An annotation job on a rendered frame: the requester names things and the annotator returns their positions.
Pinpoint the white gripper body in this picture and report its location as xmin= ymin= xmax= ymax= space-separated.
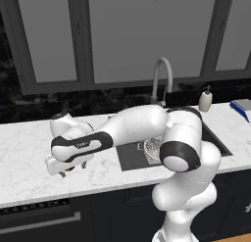
xmin=44 ymin=153 xmax=96 ymax=177

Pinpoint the dark sink basin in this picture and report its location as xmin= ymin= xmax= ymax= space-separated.
xmin=108 ymin=114 xmax=234 ymax=172

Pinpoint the metal mesh colander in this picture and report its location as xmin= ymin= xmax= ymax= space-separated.
xmin=142 ymin=136 xmax=166 ymax=166

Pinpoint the grey curved sink faucet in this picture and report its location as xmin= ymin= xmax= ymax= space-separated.
xmin=149 ymin=57 xmax=175 ymax=109

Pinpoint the black dishwasher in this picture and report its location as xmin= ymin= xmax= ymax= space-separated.
xmin=0 ymin=196 xmax=93 ymax=242

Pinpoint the dark cupboard door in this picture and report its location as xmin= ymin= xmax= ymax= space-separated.
xmin=90 ymin=183 xmax=167 ymax=242
xmin=193 ymin=169 xmax=251 ymax=242

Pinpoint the grey framed window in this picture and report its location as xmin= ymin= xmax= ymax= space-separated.
xmin=0 ymin=0 xmax=251 ymax=96

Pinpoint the beige soap dispenser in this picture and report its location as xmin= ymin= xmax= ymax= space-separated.
xmin=197 ymin=84 xmax=214 ymax=113

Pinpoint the blue and grey sponge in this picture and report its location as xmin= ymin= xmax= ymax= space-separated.
xmin=228 ymin=98 xmax=251 ymax=123

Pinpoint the silver dishwasher handle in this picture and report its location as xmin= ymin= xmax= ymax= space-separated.
xmin=0 ymin=212 xmax=81 ymax=236

